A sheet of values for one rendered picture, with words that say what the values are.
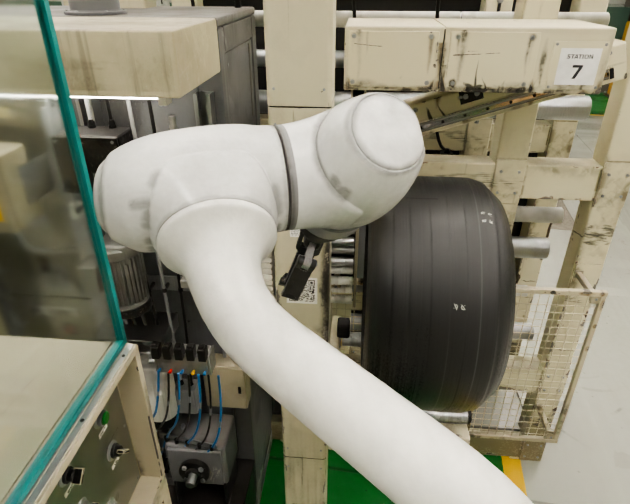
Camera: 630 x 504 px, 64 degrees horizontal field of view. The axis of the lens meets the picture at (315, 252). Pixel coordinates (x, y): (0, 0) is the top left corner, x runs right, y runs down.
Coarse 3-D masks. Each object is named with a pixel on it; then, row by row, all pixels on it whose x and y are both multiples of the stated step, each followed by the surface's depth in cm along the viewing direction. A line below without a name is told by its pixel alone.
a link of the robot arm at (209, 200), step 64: (192, 128) 44; (256, 128) 45; (128, 192) 40; (192, 192) 39; (256, 192) 41; (192, 256) 39; (256, 256) 40; (256, 320) 36; (320, 384) 33; (384, 384) 35; (384, 448) 31; (448, 448) 31
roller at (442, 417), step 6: (432, 414) 126; (438, 414) 126; (444, 414) 126; (450, 414) 126; (456, 414) 126; (462, 414) 126; (468, 414) 126; (438, 420) 127; (444, 420) 126; (450, 420) 126; (456, 420) 126; (462, 420) 126; (468, 420) 126
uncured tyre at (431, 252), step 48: (432, 192) 110; (480, 192) 110; (384, 240) 104; (432, 240) 101; (480, 240) 101; (384, 288) 101; (432, 288) 99; (480, 288) 98; (384, 336) 102; (432, 336) 100; (480, 336) 99; (432, 384) 105; (480, 384) 104
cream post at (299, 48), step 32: (288, 0) 90; (320, 0) 90; (288, 32) 93; (320, 32) 92; (288, 64) 96; (320, 64) 95; (288, 96) 99; (320, 96) 98; (288, 256) 116; (320, 256) 116; (320, 288) 120; (320, 320) 124; (288, 416) 142; (288, 448) 148; (320, 448) 147; (288, 480) 155; (320, 480) 154
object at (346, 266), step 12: (336, 240) 158; (348, 240) 158; (336, 252) 161; (348, 252) 161; (336, 264) 162; (348, 264) 162; (336, 276) 166; (348, 276) 180; (336, 288) 168; (348, 288) 168; (336, 300) 169; (348, 300) 169
